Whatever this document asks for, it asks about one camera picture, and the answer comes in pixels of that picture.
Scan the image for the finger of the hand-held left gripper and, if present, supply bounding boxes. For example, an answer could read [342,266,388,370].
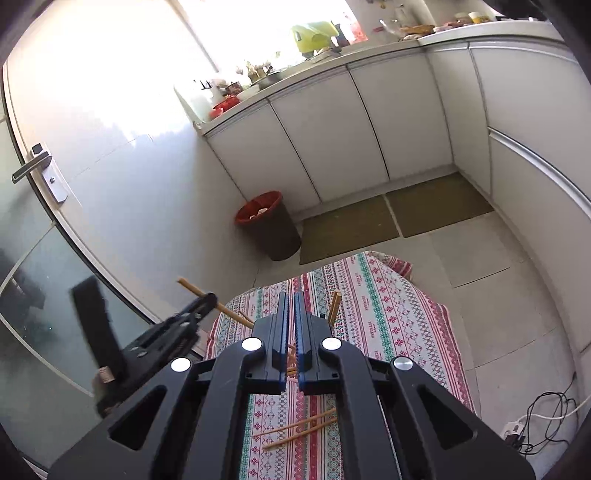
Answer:
[172,292,219,328]

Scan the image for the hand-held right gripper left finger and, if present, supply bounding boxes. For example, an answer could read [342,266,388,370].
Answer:
[47,292,291,480]

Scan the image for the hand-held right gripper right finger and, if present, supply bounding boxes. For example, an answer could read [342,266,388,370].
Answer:
[294,292,537,480]

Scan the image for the striped printed tablecloth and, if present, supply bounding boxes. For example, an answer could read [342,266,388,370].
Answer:
[203,250,477,480]

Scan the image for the dark trash bin red bag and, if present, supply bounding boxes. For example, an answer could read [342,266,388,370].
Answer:
[234,191,302,262]

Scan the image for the olive floor mat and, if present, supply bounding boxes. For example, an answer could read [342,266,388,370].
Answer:
[298,195,400,265]
[385,172,495,239]

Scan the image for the red bowls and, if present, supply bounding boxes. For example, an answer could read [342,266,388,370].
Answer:
[209,94,242,122]

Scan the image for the white base cabinet row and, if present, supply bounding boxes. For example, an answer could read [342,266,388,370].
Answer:
[202,59,456,205]

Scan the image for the white power strip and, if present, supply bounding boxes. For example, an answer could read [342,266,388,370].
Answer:
[501,419,528,446]

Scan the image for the metal basin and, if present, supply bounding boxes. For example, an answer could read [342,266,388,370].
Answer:
[255,69,288,91]

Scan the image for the yellow green kitchen appliance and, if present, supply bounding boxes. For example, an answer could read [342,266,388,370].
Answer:
[290,21,339,56]

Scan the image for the white base cabinet with drawers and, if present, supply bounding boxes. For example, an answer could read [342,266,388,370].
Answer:
[424,32,591,303]

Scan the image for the red container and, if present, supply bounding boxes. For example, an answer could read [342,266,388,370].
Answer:
[344,14,368,45]

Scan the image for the silver door handle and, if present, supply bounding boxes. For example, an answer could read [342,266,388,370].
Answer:
[11,143,69,203]

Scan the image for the black cable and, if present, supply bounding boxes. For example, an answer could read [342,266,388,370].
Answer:
[507,373,579,457]

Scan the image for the white cable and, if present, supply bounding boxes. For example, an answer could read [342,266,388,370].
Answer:
[516,398,583,424]

